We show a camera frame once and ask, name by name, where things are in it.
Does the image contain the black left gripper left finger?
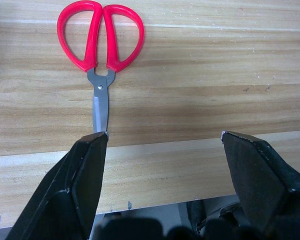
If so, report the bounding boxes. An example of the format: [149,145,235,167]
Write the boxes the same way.
[4,131,109,240]

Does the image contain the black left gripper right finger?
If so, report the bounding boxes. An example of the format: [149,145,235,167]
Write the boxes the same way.
[220,130,300,240]

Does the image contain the red handled scissors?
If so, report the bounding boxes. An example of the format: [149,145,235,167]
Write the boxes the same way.
[56,0,146,133]

